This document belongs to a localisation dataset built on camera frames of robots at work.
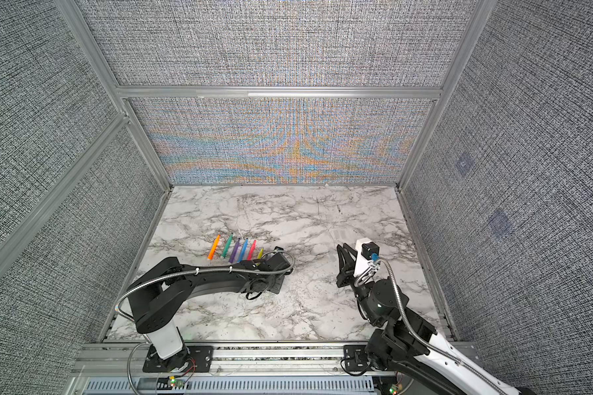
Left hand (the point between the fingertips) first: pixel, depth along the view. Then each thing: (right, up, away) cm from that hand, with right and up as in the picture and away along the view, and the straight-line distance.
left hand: (278, 276), depth 90 cm
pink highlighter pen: (-11, +8, +7) cm, 16 cm away
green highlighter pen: (-21, +10, +8) cm, 24 cm away
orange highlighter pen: (-26, +10, +7) cm, 29 cm away
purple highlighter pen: (-18, +8, +7) cm, 21 cm away
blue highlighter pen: (-14, +8, +7) cm, 18 cm away
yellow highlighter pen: (-7, +7, +5) cm, 11 cm away
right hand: (+19, +15, -25) cm, 35 cm away
